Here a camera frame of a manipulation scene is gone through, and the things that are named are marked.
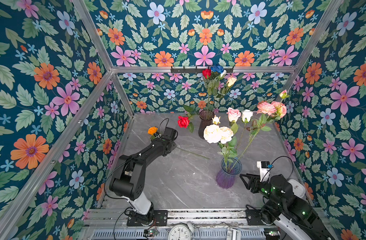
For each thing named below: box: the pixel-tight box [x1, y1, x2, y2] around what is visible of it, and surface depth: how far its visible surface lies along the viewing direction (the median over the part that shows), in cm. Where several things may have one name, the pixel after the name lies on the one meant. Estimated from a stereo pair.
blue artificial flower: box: [211, 64, 224, 73], surface depth 83 cm
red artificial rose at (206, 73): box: [201, 68, 212, 79], surface depth 87 cm
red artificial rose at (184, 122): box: [177, 113, 194, 133], surface depth 70 cm
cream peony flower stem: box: [203, 115, 238, 172], surface depth 62 cm
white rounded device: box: [287, 179, 306, 198], surface depth 82 cm
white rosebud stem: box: [236, 109, 254, 151], surface depth 65 cm
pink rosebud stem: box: [226, 107, 242, 135], surface depth 64 cm
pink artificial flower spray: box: [230, 89, 290, 170], surface depth 63 cm
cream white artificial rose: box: [226, 77, 237, 87], surface depth 80 cm
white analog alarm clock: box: [165, 221, 195, 240], surface depth 68 cm
